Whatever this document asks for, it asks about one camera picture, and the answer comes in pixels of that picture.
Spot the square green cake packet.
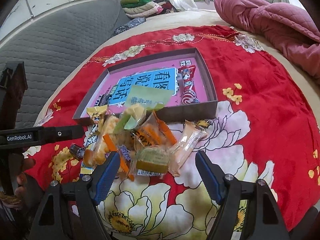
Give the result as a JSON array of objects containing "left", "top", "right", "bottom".
[{"left": 129, "top": 145, "right": 170, "bottom": 178}]

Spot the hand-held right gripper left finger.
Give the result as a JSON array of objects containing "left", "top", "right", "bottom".
[{"left": 29, "top": 151, "right": 122, "bottom": 240}]

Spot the person's left hand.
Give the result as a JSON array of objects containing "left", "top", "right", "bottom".
[{"left": 14, "top": 156, "right": 37, "bottom": 202}]

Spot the purple shallow box tray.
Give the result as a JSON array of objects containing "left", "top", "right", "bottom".
[{"left": 72, "top": 47, "right": 218, "bottom": 127}]

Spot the small dark candy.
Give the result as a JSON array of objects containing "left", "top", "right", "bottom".
[{"left": 70, "top": 144, "right": 86, "bottom": 159}]

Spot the red floral blanket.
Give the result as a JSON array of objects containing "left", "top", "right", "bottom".
[{"left": 24, "top": 25, "right": 320, "bottom": 240}]

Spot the red snack packet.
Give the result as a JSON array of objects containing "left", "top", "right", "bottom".
[{"left": 176, "top": 64, "right": 200, "bottom": 105}]

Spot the green label cake packet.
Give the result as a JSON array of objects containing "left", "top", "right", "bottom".
[{"left": 114, "top": 85, "right": 174, "bottom": 134}]

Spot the blue patterned cloth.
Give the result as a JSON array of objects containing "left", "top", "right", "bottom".
[{"left": 114, "top": 17, "right": 147, "bottom": 37}]

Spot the clear orange-edged snack packet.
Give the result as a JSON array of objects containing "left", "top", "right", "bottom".
[{"left": 102, "top": 134, "right": 137, "bottom": 182}]

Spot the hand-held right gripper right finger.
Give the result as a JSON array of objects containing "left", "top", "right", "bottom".
[{"left": 195, "top": 150, "right": 290, "bottom": 240}]

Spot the beige wafer packet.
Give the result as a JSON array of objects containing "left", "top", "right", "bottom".
[{"left": 167, "top": 120, "right": 208, "bottom": 177}]

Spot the pink quilt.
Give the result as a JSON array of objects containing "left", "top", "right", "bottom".
[{"left": 214, "top": 0, "right": 320, "bottom": 79}]

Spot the stack of folded clothes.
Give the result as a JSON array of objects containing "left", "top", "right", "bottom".
[{"left": 121, "top": 0, "right": 180, "bottom": 18}]

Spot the clear bread packet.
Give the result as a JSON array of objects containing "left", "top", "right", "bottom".
[{"left": 82, "top": 115, "right": 120, "bottom": 169}]

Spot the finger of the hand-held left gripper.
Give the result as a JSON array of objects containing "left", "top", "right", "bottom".
[{"left": 41, "top": 125, "right": 85, "bottom": 144}]

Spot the grey quilted blanket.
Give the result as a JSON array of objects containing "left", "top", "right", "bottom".
[{"left": 0, "top": 0, "right": 132, "bottom": 130}]

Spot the yellow snack packet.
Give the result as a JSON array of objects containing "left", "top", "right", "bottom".
[{"left": 84, "top": 105, "right": 109, "bottom": 153}]

